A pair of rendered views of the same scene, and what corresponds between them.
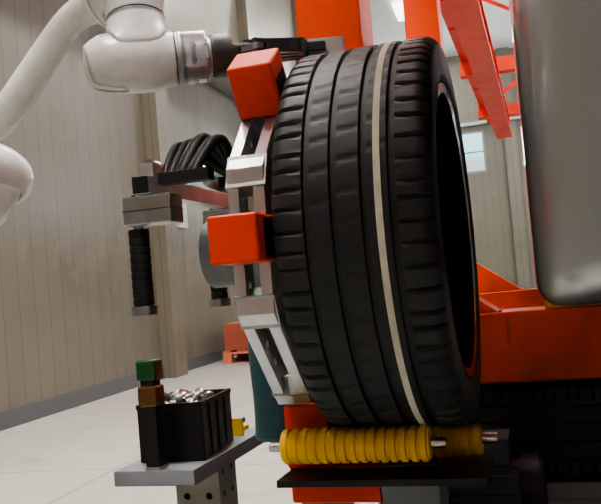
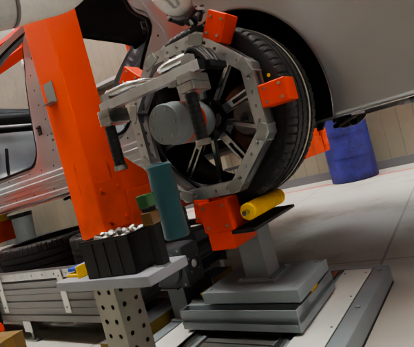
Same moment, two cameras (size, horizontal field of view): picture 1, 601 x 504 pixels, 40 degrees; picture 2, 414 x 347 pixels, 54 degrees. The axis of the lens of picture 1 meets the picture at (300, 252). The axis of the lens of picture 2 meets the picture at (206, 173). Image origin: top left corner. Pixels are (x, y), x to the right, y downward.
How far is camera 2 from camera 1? 1.70 m
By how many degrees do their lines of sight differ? 71
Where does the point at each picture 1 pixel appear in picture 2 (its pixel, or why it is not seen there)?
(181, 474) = (181, 260)
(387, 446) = (277, 197)
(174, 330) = not seen: outside the picture
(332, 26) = (67, 25)
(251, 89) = (229, 27)
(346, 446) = (268, 202)
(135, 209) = (196, 78)
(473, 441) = not seen: hidden behind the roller
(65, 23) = not seen: outside the picture
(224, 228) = (288, 82)
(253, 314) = (272, 131)
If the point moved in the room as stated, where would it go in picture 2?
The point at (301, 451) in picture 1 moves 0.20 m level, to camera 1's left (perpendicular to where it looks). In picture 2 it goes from (260, 208) to (247, 222)
